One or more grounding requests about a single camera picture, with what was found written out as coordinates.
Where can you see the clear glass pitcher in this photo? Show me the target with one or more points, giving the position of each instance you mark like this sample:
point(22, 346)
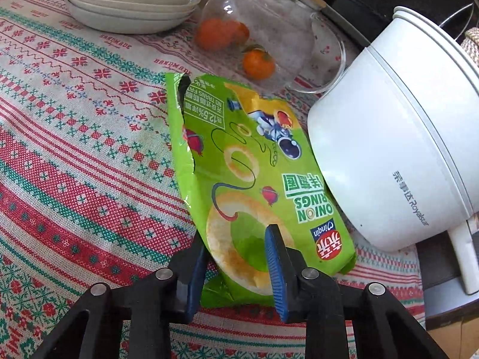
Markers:
point(284, 15)

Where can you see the white shallow plate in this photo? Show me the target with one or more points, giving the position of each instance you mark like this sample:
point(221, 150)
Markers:
point(123, 24)
point(123, 7)

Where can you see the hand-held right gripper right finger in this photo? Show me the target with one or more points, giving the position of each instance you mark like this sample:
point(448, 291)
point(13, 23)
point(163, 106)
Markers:
point(278, 269)

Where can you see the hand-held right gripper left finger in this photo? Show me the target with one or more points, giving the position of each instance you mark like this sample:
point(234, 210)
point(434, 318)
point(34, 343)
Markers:
point(194, 284)

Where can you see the cardboard box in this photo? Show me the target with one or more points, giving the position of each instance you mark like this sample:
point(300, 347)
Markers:
point(452, 338)

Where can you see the white electric cooking pot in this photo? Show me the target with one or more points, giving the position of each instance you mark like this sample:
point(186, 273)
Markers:
point(374, 138)

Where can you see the woven beige mat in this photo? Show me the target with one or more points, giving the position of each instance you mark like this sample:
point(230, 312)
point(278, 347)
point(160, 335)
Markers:
point(471, 43)

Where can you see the tangerine with leaf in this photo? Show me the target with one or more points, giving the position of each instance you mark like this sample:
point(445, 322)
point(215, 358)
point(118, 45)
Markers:
point(258, 63)

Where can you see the green snack bag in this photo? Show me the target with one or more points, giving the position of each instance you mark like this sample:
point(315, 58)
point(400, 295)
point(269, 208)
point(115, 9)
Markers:
point(243, 157)

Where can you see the black flat appliance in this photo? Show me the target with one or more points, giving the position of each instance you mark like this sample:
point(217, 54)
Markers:
point(359, 15)

